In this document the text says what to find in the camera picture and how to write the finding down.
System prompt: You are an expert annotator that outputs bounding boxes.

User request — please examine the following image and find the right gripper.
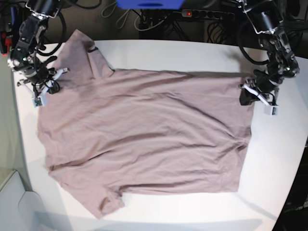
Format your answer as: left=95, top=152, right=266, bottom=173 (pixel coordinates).
left=16, top=68, right=70, bottom=99

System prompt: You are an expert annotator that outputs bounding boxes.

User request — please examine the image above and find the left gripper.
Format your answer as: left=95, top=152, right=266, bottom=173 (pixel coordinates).
left=239, top=77, right=280, bottom=106

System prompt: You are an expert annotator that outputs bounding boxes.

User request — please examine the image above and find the mauve t-shirt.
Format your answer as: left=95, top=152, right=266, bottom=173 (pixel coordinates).
left=38, top=30, right=254, bottom=218

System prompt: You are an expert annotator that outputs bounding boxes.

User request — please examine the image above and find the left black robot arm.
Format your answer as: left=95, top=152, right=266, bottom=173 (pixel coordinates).
left=237, top=0, right=300, bottom=106

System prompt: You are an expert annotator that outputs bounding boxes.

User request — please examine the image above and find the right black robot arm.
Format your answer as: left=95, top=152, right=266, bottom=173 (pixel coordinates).
left=8, top=0, right=69, bottom=106

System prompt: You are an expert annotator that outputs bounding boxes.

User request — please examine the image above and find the grey power strip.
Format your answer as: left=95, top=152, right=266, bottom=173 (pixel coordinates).
left=181, top=9, right=235, bottom=20

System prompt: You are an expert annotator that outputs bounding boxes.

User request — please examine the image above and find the blue box at top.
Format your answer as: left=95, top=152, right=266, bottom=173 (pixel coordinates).
left=116, top=0, right=184, bottom=9

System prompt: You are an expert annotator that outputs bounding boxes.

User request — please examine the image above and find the white side table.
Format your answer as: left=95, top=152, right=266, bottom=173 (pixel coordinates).
left=0, top=171, right=44, bottom=231

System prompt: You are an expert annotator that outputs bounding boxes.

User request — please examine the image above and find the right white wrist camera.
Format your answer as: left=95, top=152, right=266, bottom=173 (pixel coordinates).
left=32, top=95, right=47, bottom=108

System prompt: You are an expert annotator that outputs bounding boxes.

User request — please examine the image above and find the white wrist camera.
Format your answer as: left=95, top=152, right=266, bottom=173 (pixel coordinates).
left=264, top=105, right=279, bottom=116
left=32, top=95, right=47, bottom=108

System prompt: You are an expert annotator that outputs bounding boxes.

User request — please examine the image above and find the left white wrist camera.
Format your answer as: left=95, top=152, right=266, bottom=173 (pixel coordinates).
left=264, top=105, right=279, bottom=116

